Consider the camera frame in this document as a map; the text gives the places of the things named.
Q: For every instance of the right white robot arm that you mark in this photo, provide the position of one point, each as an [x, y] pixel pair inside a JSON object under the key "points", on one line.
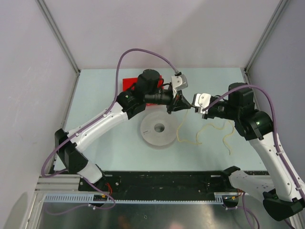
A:
{"points": [[285, 195]]}

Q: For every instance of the left aluminium frame post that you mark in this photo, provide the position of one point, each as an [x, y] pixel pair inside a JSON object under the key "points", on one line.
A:
{"points": [[57, 34]]}

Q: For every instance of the right aluminium frame post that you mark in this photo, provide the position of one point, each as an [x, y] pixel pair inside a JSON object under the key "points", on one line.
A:
{"points": [[274, 20]]}

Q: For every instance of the white plastic spool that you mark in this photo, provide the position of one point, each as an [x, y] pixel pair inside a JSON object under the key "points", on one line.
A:
{"points": [[158, 129]]}

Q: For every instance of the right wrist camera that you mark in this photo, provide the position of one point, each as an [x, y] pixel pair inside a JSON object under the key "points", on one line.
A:
{"points": [[201, 100]]}

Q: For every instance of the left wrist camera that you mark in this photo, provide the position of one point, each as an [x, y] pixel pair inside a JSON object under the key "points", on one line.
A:
{"points": [[179, 82]]}

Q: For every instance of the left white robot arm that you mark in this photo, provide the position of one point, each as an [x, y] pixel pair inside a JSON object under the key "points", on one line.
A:
{"points": [[70, 145]]}

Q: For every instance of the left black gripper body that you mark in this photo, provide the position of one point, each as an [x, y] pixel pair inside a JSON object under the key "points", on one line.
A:
{"points": [[170, 106]]}

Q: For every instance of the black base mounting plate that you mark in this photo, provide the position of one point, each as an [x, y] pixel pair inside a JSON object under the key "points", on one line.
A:
{"points": [[165, 185]]}

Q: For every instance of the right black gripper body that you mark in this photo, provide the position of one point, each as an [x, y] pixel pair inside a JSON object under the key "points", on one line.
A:
{"points": [[222, 110]]}

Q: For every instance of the aluminium frame post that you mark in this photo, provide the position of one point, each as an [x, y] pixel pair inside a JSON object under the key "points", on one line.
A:
{"points": [[57, 34], [274, 20]]}

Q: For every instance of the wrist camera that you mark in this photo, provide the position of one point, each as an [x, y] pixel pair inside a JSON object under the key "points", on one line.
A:
{"points": [[201, 100], [179, 82]]}

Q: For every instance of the red two-compartment bin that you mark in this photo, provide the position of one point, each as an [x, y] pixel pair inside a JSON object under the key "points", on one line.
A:
{"points": [[129, 83]]}

